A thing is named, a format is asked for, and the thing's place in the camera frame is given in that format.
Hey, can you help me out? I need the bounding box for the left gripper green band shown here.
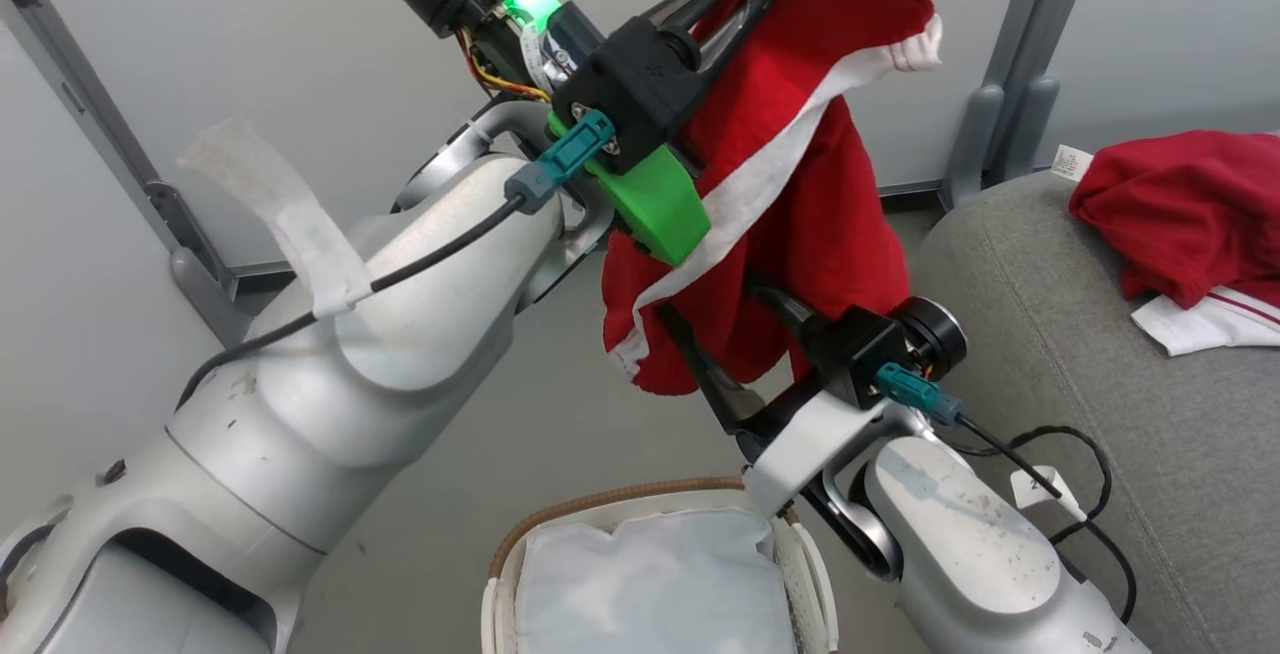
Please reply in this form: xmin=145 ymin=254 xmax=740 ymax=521
xmin=403 ymin=0 xmax=783 ymax=267

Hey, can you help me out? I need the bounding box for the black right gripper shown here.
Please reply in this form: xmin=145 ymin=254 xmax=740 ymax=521
xmin=655 ymin=281 xmax=969 ymax=437

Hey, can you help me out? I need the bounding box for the red garment wide white trim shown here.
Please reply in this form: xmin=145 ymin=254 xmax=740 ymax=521
xmin=600 ymin=0 xmax=946 ymax=397

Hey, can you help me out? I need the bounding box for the white garment red striped trim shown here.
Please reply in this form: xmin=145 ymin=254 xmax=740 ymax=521
xmin=1130 ymin=284 xmax=1280 ymax=358

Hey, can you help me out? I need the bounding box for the red garment with label tag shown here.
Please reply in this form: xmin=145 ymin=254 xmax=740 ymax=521
xmin=1050 ymin=129 xmax=1280 ymax=311

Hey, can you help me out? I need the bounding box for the grey fabric sofa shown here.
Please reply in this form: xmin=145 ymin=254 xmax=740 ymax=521
xmin=905 ymin=129 xmax=1280 ymax=654

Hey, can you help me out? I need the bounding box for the wicker laundry basket white liner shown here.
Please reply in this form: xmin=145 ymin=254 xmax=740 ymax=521
xmin=480 ymin=476 xmax=841 ymax=654

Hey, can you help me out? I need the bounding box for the translucent white tape strip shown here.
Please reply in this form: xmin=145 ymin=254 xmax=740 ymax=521
xmin=178 ymin=117 xmax=374 ymax=318

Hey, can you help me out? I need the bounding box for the black cable teal plug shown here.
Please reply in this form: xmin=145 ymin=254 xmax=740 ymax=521
xmin=175 ymin=109 xmax=617 ymax=411
xmin=875 ymin=362 xmax=1141 ymax=627

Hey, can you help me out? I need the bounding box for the grey metal partition post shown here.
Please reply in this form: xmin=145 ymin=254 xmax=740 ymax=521
xmin=940 ymin=0 xmax=1106 ymax=211
xmin=0 ymin=0 xmax=263 ymax=347

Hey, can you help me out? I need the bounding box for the white cable label tag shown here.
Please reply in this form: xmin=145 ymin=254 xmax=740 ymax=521
xmin=1010 ymin=464 xmax=1088 ymax=525

